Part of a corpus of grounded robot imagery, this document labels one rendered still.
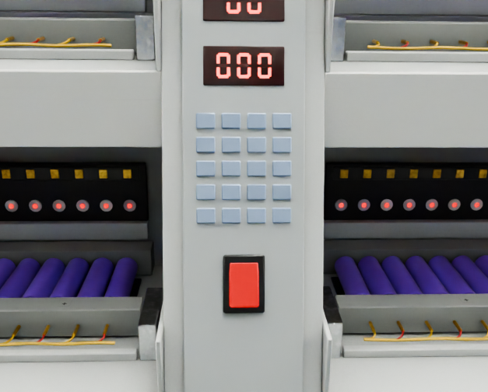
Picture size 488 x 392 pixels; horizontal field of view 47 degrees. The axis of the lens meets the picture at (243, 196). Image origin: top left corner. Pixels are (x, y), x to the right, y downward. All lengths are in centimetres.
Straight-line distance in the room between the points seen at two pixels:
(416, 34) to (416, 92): 8
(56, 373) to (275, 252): 17
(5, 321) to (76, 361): 6
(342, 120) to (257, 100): 5
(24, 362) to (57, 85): 19
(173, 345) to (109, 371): 7
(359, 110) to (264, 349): 15
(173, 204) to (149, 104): 6
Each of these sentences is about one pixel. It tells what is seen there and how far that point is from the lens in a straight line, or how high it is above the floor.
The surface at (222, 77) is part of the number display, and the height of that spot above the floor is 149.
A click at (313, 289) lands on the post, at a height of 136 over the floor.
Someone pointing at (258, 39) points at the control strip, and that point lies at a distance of 33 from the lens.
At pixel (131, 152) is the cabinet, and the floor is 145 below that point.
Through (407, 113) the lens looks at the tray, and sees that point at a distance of 35.
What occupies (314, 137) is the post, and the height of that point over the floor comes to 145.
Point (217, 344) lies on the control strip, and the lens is 34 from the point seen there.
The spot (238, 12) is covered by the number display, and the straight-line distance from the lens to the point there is 33.
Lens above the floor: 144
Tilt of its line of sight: 3 degrees down
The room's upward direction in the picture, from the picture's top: straight up
